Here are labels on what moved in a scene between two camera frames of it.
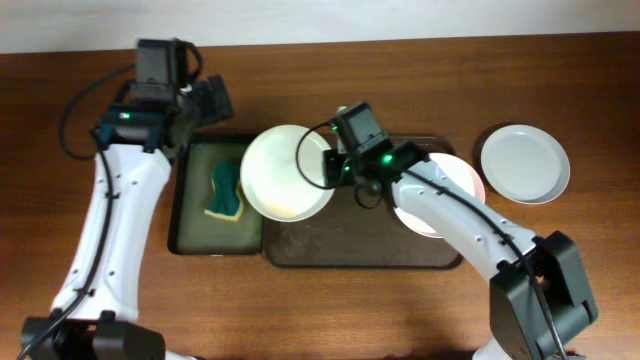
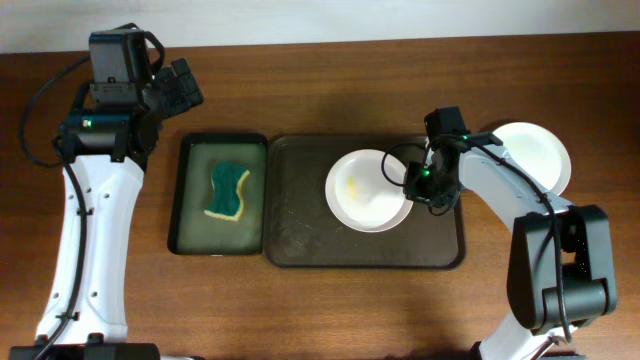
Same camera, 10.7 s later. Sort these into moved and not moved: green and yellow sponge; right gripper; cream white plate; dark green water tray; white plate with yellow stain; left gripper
Moved: cream white plate; right gripper; white plate with yellow stain; left gripper
Not moved: dark green water tray; green and yellow sponge
